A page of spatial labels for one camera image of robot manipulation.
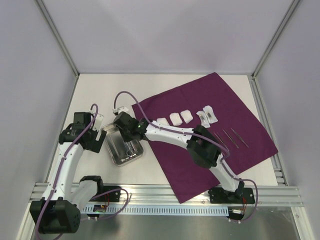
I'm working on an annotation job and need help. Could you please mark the white gauze pad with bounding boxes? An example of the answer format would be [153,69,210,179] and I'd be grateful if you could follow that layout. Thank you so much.
[169,112,183,126]
[180,109,193,124]
[156,117,170,126]

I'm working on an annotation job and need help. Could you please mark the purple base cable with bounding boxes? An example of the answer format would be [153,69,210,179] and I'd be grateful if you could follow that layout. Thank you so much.
[226,199,261,225]
[82,188,133,222]

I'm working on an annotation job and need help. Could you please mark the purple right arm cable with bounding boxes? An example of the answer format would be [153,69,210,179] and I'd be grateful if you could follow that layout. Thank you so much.
[113,90,259,206]

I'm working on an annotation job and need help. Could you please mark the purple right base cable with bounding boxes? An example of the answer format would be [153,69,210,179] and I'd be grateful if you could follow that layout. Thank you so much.
[226,199,261,225]

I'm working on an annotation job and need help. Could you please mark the white slotted cable duct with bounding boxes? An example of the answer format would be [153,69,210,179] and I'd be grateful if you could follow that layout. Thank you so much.
[81,204,229,217]

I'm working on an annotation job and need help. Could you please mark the purple cloth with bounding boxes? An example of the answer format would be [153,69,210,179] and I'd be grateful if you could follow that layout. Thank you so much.
[132,73,278,203]

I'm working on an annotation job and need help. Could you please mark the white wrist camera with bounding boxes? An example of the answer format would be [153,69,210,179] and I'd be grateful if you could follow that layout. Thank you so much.
[89,110,104,132]
[112,106,129,116]

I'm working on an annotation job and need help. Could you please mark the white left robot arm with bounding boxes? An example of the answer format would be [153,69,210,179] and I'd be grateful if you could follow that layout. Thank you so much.
[29,110,107,238]

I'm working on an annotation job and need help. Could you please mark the steel surgical scissors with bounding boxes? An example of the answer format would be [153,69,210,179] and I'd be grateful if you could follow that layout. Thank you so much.
[126,141,139,159]
[124,142,137,160]

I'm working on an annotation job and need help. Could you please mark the aluminium front rail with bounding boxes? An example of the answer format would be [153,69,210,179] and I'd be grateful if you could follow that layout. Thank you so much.
[29,182,305,207]

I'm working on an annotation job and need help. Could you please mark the stainless steel tray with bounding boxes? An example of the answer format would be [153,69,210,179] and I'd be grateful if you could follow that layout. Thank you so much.
[100,123,144,167]

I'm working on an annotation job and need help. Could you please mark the aluminium left frame post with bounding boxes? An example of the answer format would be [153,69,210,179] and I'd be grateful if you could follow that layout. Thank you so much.
[34,0,80,79]

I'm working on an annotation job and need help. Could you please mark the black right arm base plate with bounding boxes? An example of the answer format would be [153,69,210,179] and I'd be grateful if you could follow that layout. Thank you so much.
[208,187,256,204]

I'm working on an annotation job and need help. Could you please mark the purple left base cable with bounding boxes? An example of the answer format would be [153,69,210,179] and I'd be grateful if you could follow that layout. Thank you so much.
[82,188,133,222]

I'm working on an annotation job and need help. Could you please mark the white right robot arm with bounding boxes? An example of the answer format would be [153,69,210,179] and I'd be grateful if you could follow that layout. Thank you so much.
[113,111,245,203]

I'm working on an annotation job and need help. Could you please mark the aluminium right side rail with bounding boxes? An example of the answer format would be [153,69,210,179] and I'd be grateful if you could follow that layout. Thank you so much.
[249,73,311,240]

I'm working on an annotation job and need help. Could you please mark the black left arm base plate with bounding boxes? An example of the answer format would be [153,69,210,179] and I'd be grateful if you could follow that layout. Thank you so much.
[89,185,127,203]

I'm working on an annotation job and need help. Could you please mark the aluminium rail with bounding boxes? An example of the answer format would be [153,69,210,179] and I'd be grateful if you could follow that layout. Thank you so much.
[249,73,311,240]
[29,182,305,207]

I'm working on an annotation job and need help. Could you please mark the aluminium right frame post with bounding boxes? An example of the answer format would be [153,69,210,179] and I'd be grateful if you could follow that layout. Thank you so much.
[251,0,302,79]

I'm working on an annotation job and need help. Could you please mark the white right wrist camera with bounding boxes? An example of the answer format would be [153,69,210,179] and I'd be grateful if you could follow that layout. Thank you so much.
[112,106,129,116]

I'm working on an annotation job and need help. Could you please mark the aluminium frame post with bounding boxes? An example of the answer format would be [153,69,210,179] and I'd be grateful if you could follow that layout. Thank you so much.
[34,0,80,79]
[251,0,302,79]

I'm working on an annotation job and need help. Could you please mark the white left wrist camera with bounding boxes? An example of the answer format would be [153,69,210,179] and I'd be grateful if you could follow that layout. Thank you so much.
[89,110,104,132]

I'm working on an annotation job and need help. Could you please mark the packaged blade pouch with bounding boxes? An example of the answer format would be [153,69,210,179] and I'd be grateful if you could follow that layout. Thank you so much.
[203,105,218,124]
[196,111,210,128]

